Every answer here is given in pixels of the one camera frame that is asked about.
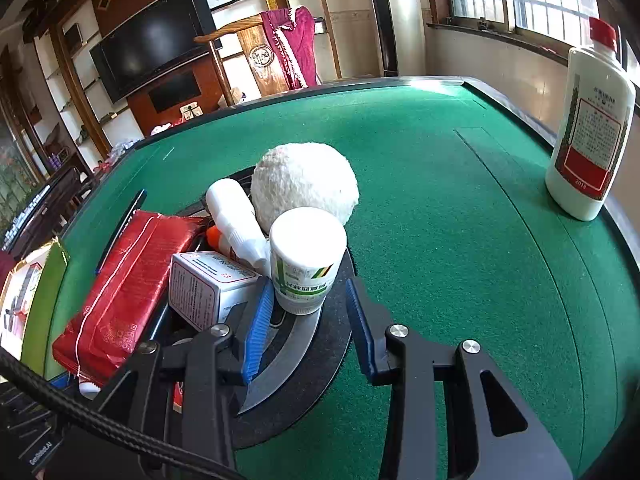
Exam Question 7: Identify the white medicine box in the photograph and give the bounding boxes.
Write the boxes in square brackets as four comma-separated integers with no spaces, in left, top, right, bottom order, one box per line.
[168,251,263,332]

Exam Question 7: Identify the black flat television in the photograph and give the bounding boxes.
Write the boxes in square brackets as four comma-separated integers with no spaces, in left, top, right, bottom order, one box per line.
[89,0,217,105]

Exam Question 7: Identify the dark mahjong table with tiles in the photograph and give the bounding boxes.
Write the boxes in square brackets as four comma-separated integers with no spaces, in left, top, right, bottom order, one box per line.
[0,165,96,261]

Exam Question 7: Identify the wooden chair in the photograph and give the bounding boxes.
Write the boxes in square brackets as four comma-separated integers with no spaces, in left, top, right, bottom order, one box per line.
[194,15,301,106]

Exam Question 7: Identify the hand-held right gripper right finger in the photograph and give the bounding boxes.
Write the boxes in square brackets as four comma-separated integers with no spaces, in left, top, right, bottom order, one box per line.
[345,276,573,480]

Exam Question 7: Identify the red tissue packet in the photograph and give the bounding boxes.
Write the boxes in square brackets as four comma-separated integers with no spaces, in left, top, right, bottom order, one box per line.
[52,210,206,388]

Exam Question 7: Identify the black braided cable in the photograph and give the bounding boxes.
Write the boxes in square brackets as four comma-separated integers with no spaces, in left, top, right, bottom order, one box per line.
[0,347,246,480]

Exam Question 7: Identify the dark blue pen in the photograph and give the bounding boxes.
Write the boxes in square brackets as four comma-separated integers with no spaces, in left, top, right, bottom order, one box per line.
[94,189,147,276]

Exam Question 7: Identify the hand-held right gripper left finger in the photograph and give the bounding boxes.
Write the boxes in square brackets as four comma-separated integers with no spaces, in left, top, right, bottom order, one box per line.
[92,276,276,480]

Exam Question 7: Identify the round mahjong table control panel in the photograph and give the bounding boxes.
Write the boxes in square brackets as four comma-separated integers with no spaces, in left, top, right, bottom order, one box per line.
[165,162,356,451]

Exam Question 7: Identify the large white bottle red cap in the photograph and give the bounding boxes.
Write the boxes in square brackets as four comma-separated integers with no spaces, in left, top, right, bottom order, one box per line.
[545,16,637,222]

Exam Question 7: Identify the white jar green label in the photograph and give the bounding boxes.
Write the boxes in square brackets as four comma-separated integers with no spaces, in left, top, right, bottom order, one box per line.
[269,207,348,317]

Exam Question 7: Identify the tall standing air conditioner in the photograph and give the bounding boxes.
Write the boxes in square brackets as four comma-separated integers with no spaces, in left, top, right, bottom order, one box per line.
[364,0,426,78]

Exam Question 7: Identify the white fluffy ball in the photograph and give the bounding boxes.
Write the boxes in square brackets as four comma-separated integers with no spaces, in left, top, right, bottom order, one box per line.
[250,142,360,233]

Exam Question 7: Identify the white bottle orange cap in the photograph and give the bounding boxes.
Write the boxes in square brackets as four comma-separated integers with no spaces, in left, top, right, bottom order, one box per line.
[205,178,273,278]

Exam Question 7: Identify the brown wooden television cabinet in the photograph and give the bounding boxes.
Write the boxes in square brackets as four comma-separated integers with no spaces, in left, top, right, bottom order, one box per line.
[126,57,236,136]

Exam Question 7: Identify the magenta fringed cloth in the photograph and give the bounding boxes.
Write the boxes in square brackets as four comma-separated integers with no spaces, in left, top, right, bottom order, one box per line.
[260,6,318,90]

